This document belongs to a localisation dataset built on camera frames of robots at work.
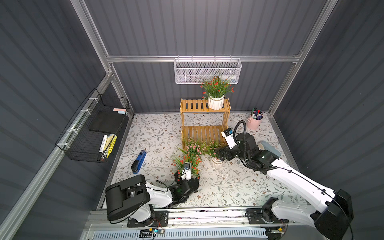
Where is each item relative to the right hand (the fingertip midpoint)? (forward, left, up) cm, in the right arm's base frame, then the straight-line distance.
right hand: (224, 145), depth 77 cm
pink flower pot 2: (-1, +7, -7) cm, 10 cm away
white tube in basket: (-4, +58, +8) cm, 59 cm away
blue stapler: (-2, +51, -17) cm, 54 cm away
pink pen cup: (+28, -26, -15) cm, 41 cm away
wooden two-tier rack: (+35, +13, -20) cm, 43 cm away
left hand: (-8, +18, -17) cm, 26 cm away
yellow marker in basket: (-5, +54, +8) cm, 55 cm away
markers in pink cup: (+30, -27, -8) cm, 41 cm away
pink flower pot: (+2, +17, -4) cm, 17 cm away
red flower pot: (-6, +24, -7) cm, 26 cm away
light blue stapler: (+11, -30, -16) cm, 36 cm away
